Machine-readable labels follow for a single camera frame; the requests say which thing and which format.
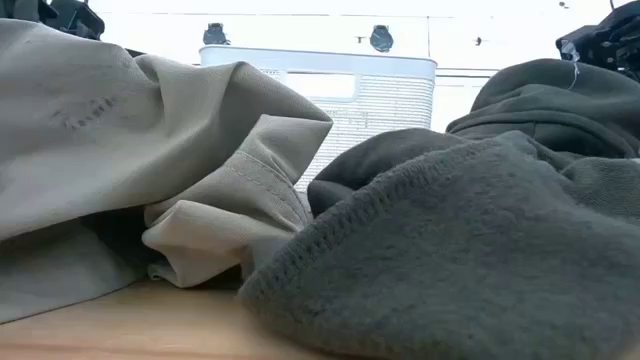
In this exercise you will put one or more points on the dark olive green hoodie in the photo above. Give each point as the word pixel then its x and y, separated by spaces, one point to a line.
pixel 450 250

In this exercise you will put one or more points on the white plastic laundry basket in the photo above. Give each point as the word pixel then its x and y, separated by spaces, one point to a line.
pixel 390 105

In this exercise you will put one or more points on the beige khaki trousers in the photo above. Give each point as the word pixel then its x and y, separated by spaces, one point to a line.
pixel 125 125

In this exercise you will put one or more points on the dark round wall fixture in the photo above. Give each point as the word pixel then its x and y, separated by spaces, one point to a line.
pixel 381 39
pixel 216 36

